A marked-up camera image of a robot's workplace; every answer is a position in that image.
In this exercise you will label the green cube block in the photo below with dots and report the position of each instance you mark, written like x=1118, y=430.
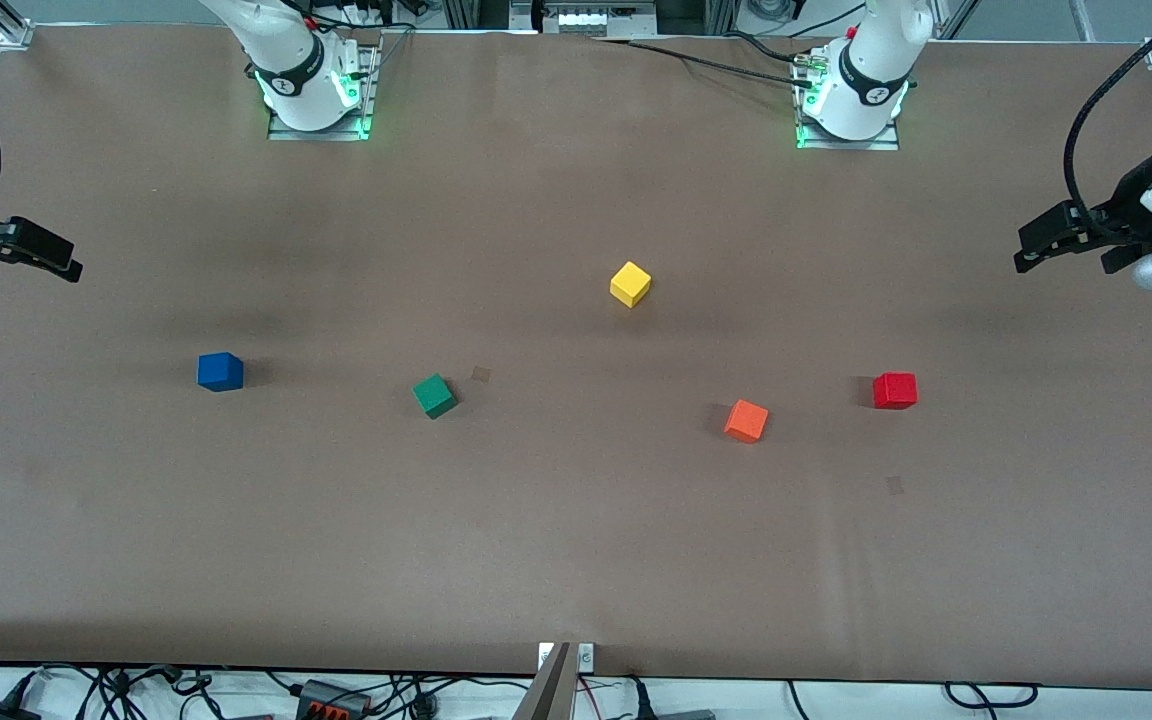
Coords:
x=434, y=396

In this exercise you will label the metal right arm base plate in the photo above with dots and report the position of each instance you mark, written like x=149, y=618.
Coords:
x=321, y=135

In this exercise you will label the white metal bracket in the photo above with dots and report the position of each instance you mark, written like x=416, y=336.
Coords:
x=586, y=657

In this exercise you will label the blue cube block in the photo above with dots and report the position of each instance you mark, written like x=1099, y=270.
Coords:
x=220, y=372

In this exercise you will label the orange cube block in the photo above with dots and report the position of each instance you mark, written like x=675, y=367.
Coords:
x=746, y=421

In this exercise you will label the yellow cube block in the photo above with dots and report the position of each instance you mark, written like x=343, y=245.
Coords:
x=630, y=284

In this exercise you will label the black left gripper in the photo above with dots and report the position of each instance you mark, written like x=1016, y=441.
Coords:
x=1122, y=213

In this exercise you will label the grey electronics box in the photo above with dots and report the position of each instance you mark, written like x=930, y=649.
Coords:
x=596, y=18

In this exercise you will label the grey slanted post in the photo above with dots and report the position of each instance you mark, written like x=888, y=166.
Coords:
x=548, y=690

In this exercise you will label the red cube block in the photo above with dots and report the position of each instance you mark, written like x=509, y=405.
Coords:
x=895, y=391

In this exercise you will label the black orange connector box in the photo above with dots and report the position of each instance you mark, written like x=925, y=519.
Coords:
x=331, y=700

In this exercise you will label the black plug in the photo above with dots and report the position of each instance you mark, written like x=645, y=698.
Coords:
x=641, y=705

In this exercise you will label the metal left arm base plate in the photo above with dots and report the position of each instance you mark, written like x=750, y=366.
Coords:
x=886, y=143

